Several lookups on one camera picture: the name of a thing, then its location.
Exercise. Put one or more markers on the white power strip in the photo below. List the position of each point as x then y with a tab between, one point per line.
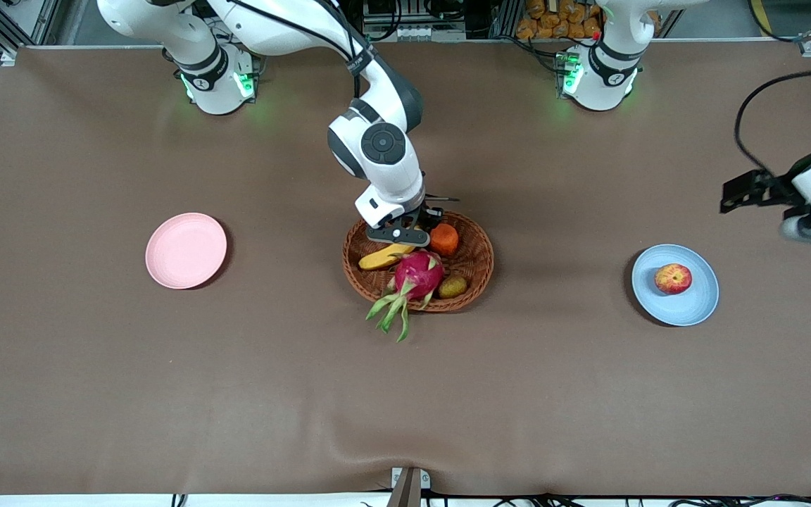
412	32

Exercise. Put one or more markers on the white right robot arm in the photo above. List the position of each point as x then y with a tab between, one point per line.
272	28

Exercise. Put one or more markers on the brown table cloth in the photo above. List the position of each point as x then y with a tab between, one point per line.
405	394

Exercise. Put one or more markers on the yellow banana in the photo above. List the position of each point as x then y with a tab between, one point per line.
381	259

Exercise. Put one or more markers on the orange tangerine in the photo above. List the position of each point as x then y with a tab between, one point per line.
445	241

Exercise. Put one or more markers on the orange snack bags pile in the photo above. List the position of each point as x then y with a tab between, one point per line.
553	17

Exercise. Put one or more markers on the brown wicker basket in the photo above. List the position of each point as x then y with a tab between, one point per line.
474	264

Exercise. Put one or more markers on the pink round plate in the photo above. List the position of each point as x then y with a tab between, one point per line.
186	251

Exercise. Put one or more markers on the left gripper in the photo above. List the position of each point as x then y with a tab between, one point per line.
776	189

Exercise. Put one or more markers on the light blue round plate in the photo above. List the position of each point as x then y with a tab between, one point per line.
687	310

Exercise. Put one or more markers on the pink dragon fruit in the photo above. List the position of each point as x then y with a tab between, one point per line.
419	276

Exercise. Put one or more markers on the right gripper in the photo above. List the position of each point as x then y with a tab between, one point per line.
429	213

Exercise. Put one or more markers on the brown kiwi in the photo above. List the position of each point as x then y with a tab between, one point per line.
453	286

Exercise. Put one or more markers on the metal camera bracket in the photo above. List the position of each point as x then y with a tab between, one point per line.
409	489

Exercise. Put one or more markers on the red yellow apple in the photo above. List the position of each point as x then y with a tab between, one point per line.
673	279

